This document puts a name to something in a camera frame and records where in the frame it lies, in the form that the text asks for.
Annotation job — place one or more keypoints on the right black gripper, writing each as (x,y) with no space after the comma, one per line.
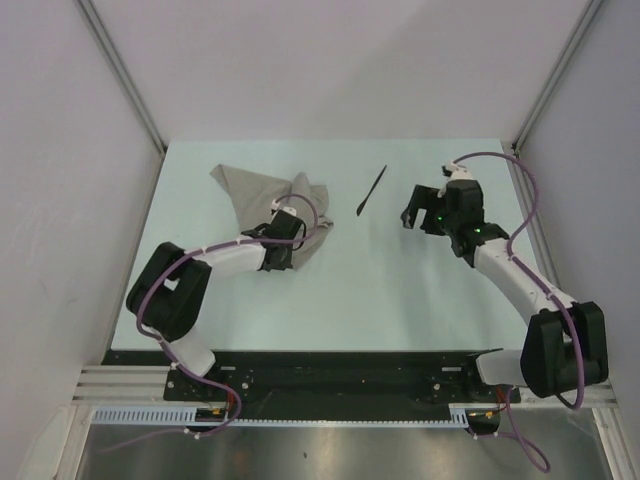
(423,197)

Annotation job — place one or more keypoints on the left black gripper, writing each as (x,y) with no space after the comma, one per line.
(285,263)

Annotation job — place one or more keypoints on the grey cloth napkin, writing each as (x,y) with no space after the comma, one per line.
(251,195)

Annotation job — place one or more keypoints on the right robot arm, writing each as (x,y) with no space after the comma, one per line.
(565,346)

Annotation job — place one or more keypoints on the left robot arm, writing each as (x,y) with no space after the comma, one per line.
(167,296)

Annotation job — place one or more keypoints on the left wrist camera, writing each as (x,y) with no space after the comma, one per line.
(281,206)

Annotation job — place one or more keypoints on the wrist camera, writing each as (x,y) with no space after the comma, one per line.
(454,171)
(281,206)

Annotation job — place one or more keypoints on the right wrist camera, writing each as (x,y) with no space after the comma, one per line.
(454,171)

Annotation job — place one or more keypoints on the right side aluminium rail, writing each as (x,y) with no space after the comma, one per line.
(527,193)

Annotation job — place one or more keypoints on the aluminium rail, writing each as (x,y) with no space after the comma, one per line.
(527,193)
(121,385)

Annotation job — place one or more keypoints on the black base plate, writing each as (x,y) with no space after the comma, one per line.
(341,386)

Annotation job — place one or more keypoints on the light blue cable duct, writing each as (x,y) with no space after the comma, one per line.
(207,418)

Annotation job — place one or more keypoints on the front aluminium rail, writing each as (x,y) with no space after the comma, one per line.
(121,385)

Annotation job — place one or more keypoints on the right aluminium frame post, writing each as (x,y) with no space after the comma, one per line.
(578,35)

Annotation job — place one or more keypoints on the aluminium frame post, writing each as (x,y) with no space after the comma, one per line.
(578,35)
(116,64)

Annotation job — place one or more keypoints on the left aluminium frame post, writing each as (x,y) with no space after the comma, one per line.
(116,64)

